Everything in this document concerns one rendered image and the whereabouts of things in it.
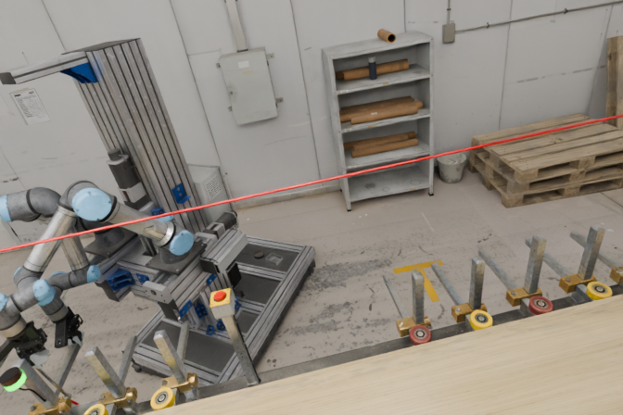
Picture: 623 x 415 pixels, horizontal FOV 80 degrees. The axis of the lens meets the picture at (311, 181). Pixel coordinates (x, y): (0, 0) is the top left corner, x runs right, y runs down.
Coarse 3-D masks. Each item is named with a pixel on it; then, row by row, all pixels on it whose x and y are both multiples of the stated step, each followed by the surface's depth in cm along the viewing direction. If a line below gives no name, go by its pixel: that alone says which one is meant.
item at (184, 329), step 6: (186, 324) 175; (186, 330) 173; (180, 336) 170; (186, 336) 171; (180, 342) 167; (186, 342) 169; (180, 348) 164; (180, 354) 162; (174, 390) 147; (174, 402) 143
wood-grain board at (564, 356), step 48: (480, 336) 138; (528, 336) 135; (576, 336) 132; (288, 384) 134; (336, 384) 131; (384, 384) 128; (432, 384) 126; (480, 384) 123; (528, 384) 121; (576, 384) 119
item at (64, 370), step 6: (72, 348) 169; (78, 348) 170; (72, 354) 166; (66, 360) 163; (72, 360) 165; (66, 366) 161; (60, 372) 158; (66, 372) 159; (60, 378) 156; (66, 378) 159; (60, 384) 154; (54, 390) 151; (42, 414) 143
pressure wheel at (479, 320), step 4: (472, 312) 147; (476, 312) 147; (480, 312) 146; (484, 312) 146; (472, 316) 145; (476, 316) 145; (480, 316) 144; (484, 316) 145; (488, 316) 144; (472, 320) 144; (476, 320) 144; (480, 320) 143; (484, 320) 144; (488, 320) 143; (472, 324) 144; (476, 324) 142; (480, 324) 142; (484, 324) 141; (488, 324) 141; (476, 328) 143; (480, 328) 142; (484, 328) 141
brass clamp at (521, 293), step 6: (516, 288) 160; (522, 288) 159; (510, 294) 158; (516, 294) 157; (522, 294) 157; (528, 294) 156; (534, 294) 156; (540, 294) 157; (510, 300) 158; (516, 300) 156
